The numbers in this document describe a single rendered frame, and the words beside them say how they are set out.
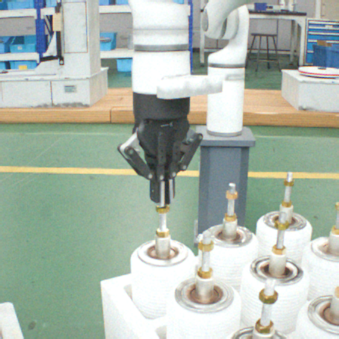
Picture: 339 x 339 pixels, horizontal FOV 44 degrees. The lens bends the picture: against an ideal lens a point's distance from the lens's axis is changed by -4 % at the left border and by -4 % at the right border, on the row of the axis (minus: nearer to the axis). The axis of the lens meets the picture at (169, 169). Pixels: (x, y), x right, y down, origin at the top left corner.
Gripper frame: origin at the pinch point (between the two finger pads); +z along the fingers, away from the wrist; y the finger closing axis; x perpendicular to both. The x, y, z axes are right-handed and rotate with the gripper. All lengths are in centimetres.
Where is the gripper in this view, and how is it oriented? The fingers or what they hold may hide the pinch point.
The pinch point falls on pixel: (162, 191)
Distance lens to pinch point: 60.6
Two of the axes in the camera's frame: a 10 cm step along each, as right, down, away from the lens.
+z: 0.1, 9.4, 3.3
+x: 5.9, 2.6, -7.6
